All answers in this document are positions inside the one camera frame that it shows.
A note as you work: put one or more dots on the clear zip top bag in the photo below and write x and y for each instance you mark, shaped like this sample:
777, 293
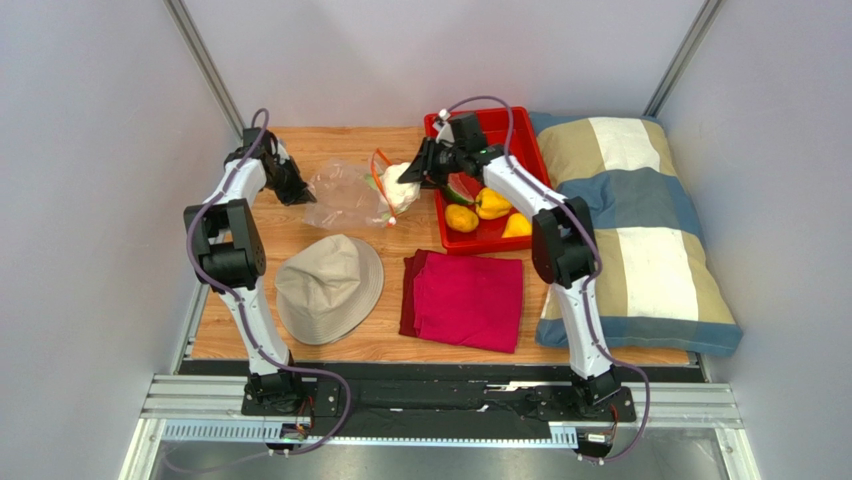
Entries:
350, 195

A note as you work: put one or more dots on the white fake cauliflower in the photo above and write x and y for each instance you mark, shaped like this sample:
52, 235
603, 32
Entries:
395, 195

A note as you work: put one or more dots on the magenta folded cloth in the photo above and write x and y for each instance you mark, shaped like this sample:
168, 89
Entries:
468, 301

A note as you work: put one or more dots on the red plastic tray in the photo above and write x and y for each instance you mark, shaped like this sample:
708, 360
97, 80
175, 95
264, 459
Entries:
487, 238

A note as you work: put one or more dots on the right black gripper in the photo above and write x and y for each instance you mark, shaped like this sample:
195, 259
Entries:
429, 160

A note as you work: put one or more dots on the beige bucket hat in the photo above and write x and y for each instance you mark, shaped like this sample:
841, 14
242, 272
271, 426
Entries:
328, 289

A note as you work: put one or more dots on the plaid pillow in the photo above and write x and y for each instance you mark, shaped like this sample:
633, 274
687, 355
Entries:
655, 290

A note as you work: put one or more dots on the fake watermelon slice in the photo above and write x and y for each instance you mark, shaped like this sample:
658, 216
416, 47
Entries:
461, 189

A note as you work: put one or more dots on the yellow fake pepper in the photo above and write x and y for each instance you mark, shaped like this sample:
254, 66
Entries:
490, 205

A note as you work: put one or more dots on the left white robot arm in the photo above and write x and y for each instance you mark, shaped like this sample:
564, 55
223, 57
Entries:
226, 252

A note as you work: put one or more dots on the dark yellow fake fruit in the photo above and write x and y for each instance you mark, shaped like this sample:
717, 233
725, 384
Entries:
460, 218

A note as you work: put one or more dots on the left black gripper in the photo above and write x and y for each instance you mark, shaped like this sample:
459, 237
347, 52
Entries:
299, 194

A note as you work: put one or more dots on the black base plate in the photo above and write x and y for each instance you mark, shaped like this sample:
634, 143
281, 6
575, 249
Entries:
442, 410

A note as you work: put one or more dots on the yellow fake pear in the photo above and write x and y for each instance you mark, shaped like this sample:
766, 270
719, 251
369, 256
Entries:
517, 225

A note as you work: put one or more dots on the aluminium frame rail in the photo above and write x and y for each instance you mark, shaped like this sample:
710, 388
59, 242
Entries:
210, 408

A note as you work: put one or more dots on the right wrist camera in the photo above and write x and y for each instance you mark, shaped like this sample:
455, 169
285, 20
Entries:
443, 128

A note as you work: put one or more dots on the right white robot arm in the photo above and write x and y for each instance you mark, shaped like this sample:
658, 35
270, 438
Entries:
564, 253

